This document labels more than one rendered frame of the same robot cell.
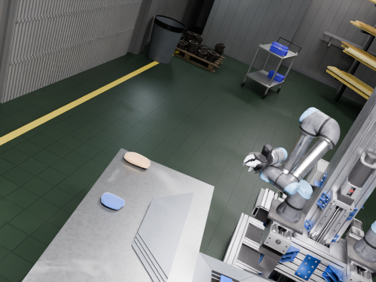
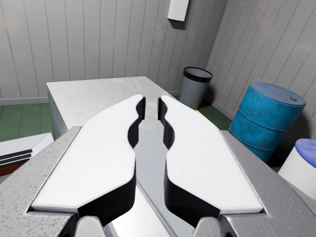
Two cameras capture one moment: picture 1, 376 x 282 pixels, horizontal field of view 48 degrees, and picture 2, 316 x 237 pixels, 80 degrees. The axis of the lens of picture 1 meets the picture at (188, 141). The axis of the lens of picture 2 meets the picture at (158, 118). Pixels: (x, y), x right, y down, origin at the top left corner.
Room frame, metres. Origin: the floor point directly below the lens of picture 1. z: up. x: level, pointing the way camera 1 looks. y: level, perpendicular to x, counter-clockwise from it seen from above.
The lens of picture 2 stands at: (1.88, -0.37, 1.51)
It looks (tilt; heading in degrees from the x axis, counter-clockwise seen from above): 32 degrees down; 138
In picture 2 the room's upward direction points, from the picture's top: 12 degrees clockwise
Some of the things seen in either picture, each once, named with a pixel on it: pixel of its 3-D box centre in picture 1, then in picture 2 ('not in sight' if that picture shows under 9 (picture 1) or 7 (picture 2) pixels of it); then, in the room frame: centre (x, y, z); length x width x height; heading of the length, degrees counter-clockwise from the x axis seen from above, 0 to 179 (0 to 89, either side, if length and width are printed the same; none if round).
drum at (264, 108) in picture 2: not in sight; (259, 124); (1.15, 1.95, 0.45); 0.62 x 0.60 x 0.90; 81
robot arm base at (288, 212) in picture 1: (291, 208); not in sight; (2.18, -0.73, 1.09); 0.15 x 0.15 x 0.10
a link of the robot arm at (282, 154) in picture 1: (276, 155); not in sight; (2.04, -0.47, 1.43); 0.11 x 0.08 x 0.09; 146
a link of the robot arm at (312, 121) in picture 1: (297, 151); not in sight; (2.26, -0.61, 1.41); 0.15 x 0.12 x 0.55; 56
